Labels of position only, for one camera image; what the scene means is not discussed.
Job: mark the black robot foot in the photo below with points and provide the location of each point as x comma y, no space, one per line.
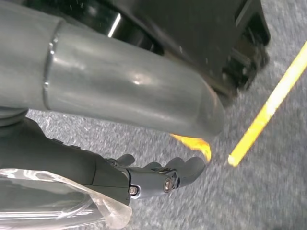
203,31

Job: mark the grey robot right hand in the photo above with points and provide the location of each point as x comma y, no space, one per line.
119,89

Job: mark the bent yellow floor tape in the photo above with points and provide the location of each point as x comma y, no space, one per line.
199,146

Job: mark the straight yellow floor tape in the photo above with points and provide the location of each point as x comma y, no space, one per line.
268,106

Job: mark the clear plastic cover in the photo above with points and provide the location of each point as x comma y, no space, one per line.
48,206

